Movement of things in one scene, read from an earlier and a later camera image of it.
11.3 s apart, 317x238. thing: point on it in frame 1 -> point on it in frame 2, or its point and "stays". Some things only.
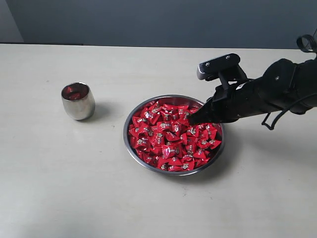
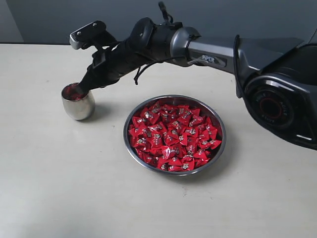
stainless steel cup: x=79 y=100 stays
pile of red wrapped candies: x=160 y=134 stays
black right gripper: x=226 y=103 -> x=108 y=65
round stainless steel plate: x=159 y=137 stays
